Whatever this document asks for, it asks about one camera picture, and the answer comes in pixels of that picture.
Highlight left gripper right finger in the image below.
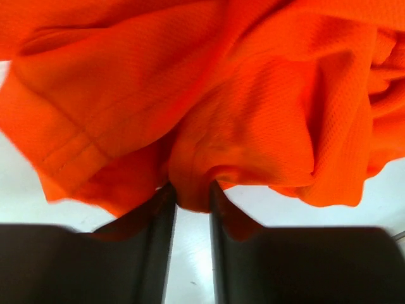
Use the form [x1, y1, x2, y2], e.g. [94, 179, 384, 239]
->
[209, 182, 404, 303]

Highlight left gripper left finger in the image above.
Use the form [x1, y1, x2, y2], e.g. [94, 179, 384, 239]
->
[1, 184, 177, 303]

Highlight orange shorts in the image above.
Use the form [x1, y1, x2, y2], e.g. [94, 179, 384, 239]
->
[0, 0, 405, 241]

